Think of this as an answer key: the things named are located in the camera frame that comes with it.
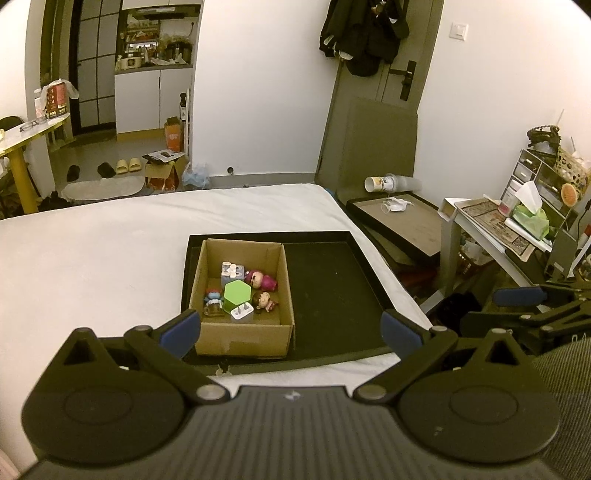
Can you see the white light switch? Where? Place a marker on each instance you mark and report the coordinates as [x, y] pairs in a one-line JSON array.
[[459, 31]]

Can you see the large cardboard panel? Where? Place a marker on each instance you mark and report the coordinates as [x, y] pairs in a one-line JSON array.
[[369, 143]]

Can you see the grey desk organizer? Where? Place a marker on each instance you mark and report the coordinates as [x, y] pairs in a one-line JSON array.
[[540, 175]]

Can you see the green hexagonal box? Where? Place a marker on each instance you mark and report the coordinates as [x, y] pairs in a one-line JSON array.
[[238, 295]]

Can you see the olive green door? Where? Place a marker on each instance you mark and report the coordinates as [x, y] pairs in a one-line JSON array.
[[364, 87]]

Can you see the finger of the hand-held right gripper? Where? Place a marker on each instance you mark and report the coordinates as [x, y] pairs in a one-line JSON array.
[[517, 295], [545, 327]]

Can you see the white charger plug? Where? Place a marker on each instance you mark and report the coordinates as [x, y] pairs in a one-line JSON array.
[[241, 314]]

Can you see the blue and red figurine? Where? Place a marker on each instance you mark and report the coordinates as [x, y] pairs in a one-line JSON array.
[[213, 300]]

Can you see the black slipper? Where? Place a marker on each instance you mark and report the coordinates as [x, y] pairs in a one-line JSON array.
[[73, 173], [106, 170]]

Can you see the dark grid sliding door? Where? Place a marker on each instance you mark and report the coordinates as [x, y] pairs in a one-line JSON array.
[[94, 60]]

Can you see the white floor mat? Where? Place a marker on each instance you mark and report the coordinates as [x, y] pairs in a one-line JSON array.
[[101, 188]]

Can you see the brown-haired doll figurine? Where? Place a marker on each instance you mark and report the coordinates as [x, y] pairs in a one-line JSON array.
[[264, 301]]

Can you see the blue plastic bag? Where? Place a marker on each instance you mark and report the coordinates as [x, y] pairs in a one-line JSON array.
[[196, 176]]

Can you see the grey textured fabric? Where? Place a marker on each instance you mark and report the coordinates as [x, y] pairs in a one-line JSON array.
[[563, 392]]

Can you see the woven basket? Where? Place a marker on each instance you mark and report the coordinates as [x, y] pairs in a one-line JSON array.
[[572, 168]]

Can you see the black tray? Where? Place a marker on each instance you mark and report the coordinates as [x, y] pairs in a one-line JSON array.
[[332, 295]]

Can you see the black framed board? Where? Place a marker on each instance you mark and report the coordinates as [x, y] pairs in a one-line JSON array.
[[406, 230]]

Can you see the green tissue box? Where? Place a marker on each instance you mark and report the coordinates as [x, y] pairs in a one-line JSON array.
[[531, 219]]

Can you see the black hanging jackets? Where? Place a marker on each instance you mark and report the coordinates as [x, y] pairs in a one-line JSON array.
[[364, 32]]

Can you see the red box in plastic bag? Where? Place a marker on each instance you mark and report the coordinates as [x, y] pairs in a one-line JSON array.
[[55, 99]]

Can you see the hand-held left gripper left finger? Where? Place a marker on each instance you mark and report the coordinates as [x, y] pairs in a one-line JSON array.
[[182, 330]]

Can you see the eyeglasses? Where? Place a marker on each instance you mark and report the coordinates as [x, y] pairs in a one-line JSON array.
[[30, 123]]

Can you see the yellow slipper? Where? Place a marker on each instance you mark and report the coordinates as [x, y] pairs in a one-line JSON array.
[[122, 166], [135, 163]]

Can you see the brown cardboard box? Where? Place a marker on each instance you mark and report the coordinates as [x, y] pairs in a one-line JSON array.
[[161, 173]]

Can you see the table with yellow leg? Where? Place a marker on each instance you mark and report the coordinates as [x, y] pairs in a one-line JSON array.
[[27, 136]]

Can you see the orange carton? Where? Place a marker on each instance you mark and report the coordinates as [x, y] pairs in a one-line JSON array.
[[173, 134]]

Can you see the blue-grey rabbit cube toy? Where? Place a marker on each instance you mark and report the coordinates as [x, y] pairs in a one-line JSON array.
[[231, 272]]

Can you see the pink figurine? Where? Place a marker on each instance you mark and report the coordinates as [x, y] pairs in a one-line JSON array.
[[261, 279]]

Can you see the dark object on organizer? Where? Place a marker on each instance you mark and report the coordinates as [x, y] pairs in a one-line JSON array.
[[545, 136]]

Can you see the white kitchen cabinet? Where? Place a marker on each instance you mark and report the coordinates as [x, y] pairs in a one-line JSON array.
[[152, 99]]

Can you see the white desk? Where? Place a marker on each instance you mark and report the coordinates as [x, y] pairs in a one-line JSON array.
[[489, 226]]

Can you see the orange round ornament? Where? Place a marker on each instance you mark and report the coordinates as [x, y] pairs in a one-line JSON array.
[[569, 194]]

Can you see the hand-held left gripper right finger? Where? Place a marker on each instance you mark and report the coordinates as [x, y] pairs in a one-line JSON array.
[[399, 334]]

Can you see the stack of paper cups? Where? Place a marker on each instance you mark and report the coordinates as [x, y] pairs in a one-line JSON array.
[[388, 183]]

